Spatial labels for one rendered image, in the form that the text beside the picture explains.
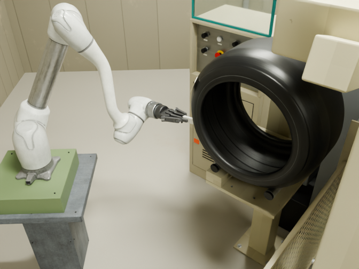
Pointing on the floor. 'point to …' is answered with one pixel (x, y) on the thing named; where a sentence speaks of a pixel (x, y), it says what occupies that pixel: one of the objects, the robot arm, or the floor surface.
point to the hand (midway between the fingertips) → (188, 119)
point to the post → (263, 233)
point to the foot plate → (242, 243)
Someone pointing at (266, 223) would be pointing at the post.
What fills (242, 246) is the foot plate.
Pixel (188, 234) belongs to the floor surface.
